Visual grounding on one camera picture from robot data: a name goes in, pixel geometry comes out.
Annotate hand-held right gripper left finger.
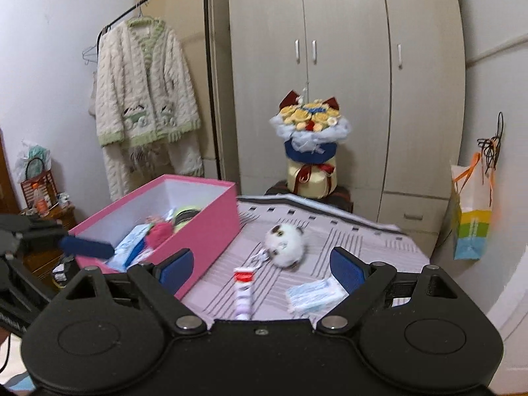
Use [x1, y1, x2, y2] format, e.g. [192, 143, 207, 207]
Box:
[64, 248, 208, 336]

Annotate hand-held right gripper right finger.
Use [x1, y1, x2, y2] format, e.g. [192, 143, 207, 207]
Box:
[315, 247, 459, 336]

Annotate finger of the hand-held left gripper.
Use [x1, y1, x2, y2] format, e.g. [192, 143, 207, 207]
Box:
[58, 235, 116, 261]

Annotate pink cloth doll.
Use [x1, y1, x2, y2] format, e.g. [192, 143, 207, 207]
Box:
[145, 214, 175, 249]

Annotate blue face mask packet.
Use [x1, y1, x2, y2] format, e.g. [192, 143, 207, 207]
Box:
[286, 277, 346, 315]

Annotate green yarn ball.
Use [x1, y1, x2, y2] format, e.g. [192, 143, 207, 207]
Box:
[172, 207, 204, 234]

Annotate pink cardboard box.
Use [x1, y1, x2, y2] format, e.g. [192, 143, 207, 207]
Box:
[68, 174, 242, 302]

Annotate white brown plush cat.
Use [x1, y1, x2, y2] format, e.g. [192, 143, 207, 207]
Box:
[247, 223, 307, 272]

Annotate white red tube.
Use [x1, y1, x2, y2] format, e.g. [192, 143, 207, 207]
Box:
[233, 267, 255, 320]

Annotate wooden nightstand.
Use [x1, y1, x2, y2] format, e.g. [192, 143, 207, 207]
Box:
[18, 206, 77, 282]

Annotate pink striped bed sheet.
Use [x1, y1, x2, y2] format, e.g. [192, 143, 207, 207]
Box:
[181, 196, 432, 322]

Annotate brown woven basket bag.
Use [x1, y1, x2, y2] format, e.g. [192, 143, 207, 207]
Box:
[20, 159, 58, 212]

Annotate dark wooden stool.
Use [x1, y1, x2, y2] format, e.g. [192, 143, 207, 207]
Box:
[264, 179, 355, 215]

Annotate white green plastic bag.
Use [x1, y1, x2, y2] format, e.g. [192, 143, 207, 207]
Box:
[16, 140, 52, 174]

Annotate cream fleece pants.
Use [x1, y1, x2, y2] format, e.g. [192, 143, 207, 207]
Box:
[101, 132, 206, 202]

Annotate yellow blue flower bouquet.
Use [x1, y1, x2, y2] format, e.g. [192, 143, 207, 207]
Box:
[270, 86, 353, 199]

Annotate colourful paper bag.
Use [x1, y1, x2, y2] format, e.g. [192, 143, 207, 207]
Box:
[449, 152, 496, 261]

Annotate cream cardigan with green trim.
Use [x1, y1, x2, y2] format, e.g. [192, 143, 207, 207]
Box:
[94, 16, 203, 147]

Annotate black clothes rack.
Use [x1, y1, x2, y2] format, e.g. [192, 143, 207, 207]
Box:
[97, 0, 225, 182]

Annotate beige wardrobe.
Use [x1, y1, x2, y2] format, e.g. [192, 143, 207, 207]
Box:
[227, 0, 467, 236]

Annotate tan wooden panel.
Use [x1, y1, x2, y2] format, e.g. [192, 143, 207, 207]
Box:
[135, 0, 232, 179]

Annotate black hanging straps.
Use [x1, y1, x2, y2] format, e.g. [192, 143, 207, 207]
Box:
[476, 111, 505, 174]

